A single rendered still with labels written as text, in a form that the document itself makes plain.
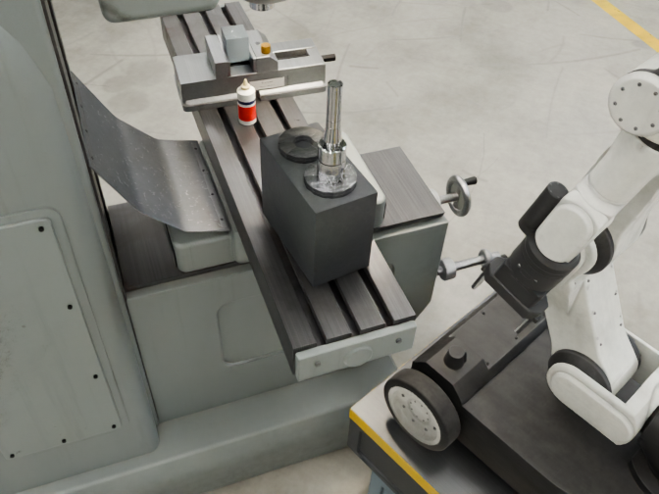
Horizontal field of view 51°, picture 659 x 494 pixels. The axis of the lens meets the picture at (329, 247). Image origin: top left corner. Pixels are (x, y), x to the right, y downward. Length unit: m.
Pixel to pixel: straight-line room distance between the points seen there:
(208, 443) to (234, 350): 0.28
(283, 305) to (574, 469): 0.72
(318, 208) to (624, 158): 0.47
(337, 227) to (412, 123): 2.13
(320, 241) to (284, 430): 0.90
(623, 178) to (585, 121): 2.56
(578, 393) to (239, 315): 0.79
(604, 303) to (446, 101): 2.12
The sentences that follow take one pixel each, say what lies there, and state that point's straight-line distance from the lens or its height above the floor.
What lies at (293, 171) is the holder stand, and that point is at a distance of 1.19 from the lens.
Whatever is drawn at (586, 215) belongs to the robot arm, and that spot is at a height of 1.27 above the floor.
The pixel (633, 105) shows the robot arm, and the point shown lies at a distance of 0.89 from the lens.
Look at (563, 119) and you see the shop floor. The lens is 3.50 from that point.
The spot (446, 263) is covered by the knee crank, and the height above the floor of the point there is 0.56.
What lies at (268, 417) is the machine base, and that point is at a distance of 1.97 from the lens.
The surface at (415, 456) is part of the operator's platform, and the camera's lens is 1.71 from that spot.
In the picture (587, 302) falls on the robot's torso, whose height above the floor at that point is 0.88.
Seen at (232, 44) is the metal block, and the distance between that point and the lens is 1.64.
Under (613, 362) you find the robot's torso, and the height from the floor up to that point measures 0.75.
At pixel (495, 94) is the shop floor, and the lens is 3.56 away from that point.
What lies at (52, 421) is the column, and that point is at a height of 0.45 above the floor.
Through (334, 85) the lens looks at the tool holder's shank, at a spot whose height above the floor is 1.33.
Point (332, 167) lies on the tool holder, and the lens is 1.13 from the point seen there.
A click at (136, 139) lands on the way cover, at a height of 0.95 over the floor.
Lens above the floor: 1.91
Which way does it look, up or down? 46 degrees down
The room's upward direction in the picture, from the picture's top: 3 degrees clockwise
